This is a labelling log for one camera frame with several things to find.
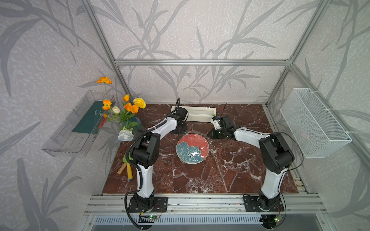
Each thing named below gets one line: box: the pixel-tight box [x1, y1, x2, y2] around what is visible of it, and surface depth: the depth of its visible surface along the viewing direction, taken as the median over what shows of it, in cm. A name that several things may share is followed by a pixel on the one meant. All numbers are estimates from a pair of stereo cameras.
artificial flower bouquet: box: [96, 76, 147, 142], surface depth 77 cm
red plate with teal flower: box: [175, 133, 210, 165], surface depth 95 cm
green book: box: [71, 100, 106, 135], surface depth 70 cm
